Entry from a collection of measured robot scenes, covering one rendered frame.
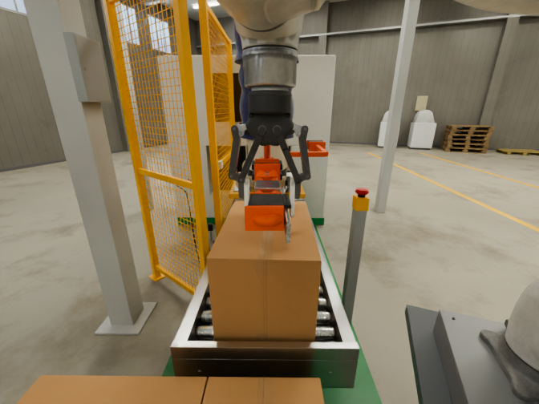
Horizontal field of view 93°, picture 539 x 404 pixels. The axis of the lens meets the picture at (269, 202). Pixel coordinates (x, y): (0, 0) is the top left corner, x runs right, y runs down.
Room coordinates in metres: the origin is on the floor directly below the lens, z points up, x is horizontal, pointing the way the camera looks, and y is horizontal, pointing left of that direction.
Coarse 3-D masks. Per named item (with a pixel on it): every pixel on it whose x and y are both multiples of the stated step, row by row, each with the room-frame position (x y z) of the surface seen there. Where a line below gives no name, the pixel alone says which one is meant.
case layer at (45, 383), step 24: (48, 384) 0.62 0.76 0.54; (72, 384) 0.62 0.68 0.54; (96, 384) 0.62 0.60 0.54; (120, 384) 0.62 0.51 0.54; (144, 384) 0.62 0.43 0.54; (168, 384) 0.62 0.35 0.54; (192, 384) 0.62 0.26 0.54; (216, 384) 0.62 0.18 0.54; (240, 384) 0.62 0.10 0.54; (264, 384) 0.62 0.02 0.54; (288, 384) 0.62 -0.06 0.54; (312, 384) 0.62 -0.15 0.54
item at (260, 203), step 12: (252, 192) 0.52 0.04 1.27; (264, 192) 0.52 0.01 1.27; (276, 192) 0.52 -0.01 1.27; (252, 204) 0.45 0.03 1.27; (264, 204) 0.45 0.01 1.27; (276, 204) 0.45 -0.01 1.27; (252, 216) 0.44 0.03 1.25; (252, 228) 0.44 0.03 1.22; (264, 228) 0.44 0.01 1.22; (276, 228) 0.44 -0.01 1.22
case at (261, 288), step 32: (224, 224) 1.05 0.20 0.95; (224, 256) 0.79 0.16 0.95; (256, 256) 0.79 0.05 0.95; (288, 256) 0.79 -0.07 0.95; (224, 288) 0.77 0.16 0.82; (256, 288) 0.77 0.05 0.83; (288, 288) 0.76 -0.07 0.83; (224, 320) 0.77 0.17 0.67; (256, 320) 0.77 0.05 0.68; (288, 320) 0.76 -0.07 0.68
